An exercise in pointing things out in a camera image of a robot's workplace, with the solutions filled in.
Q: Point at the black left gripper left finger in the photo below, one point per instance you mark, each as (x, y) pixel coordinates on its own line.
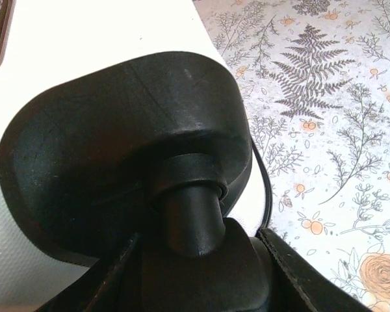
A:
(107, 273)

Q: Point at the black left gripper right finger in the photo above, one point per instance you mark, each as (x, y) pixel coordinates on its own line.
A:
(312, 286)

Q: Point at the white hard-shell suitcase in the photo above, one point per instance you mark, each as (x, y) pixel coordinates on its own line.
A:
(117, 130)

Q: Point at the floral patterned tablecloth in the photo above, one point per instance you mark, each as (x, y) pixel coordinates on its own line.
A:
(328, 130)

